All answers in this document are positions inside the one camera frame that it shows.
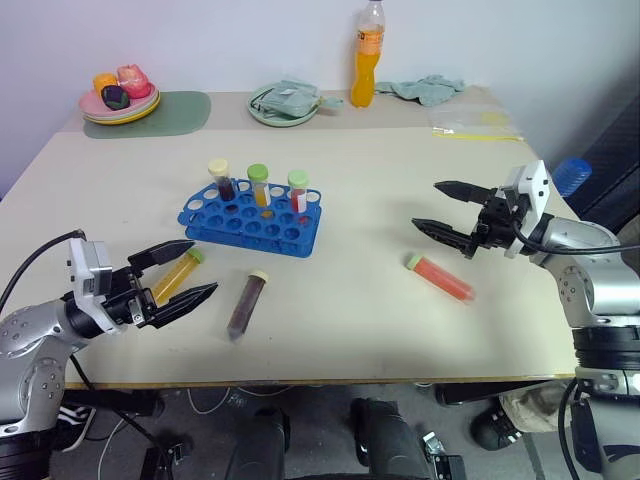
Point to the orange-red tube green cap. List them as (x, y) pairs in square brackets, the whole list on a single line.
[(442, 280)]

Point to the orange toy fruit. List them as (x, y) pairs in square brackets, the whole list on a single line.
[(104, 81)]

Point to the dark purple tube cream cap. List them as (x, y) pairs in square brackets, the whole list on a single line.
[(246, 305)]

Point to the red labelled tube green cap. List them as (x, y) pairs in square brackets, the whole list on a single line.
[(298, 192)]

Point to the yellow tube green cap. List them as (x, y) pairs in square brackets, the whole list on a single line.
[(175, 277), (260, 187)]

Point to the clear zip bag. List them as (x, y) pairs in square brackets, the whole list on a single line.
[(475, 125)]

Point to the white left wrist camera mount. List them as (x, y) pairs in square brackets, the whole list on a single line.
[(90, 270)]

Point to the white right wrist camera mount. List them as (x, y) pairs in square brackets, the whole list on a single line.
[(532, 195)]

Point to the dark purple toy fruit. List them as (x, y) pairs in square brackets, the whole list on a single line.
[(115, 97)]

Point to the blue ribbed bottle cap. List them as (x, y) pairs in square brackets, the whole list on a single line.
[(574, 175)]

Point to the light green round plate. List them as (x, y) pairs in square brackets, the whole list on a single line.
[(260, 117)]

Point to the orange soda bottle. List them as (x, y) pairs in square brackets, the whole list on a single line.
[(365, 75)]

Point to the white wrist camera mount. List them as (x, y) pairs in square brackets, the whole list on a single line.
[(532, 195), (90, 270)]

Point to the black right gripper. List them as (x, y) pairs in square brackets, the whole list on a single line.
[(497, 225)]

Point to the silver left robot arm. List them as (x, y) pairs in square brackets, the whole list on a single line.
[(30, 340)]

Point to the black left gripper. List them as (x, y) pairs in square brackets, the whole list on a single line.
[(125, 300)]

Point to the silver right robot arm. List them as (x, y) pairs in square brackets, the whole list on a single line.
[(595, 280)]

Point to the pink toy fruit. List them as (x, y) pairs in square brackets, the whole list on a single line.
[(134, 80)]

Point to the pink plate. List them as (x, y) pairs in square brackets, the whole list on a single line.
[(92, 106)]

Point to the blue test tube rack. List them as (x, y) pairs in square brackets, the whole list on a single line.
[(250, 230)]

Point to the yellow plate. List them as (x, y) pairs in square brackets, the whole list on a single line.
[(142, 116)]

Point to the dark red tube cream cap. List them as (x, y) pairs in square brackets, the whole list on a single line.
[(223, 180)]

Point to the black shoe white stripes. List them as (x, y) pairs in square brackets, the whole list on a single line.
[(75, 425), (495, 430)]

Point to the dark rounded shape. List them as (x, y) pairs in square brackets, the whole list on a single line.
[(390, 440), (262, 445)]

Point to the black metal clamp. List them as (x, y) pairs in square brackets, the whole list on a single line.
[(442, 460)]

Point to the beige trouser leg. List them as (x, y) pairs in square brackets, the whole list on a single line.
[(530, 407)]

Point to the green placemat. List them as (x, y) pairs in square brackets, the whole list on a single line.
[(175, 112)]

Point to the black carbon-pattern panel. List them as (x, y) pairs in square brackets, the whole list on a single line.
[(615, 165)]

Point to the light green cloth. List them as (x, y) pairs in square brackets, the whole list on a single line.
[(430, 89)]

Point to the small light green tab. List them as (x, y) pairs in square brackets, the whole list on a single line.
[(332, 103)]

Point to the light green fabric pouch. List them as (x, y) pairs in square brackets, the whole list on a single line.
[(287, 100)]

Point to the black table crossbar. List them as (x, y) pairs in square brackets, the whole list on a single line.
[(480, 392)]

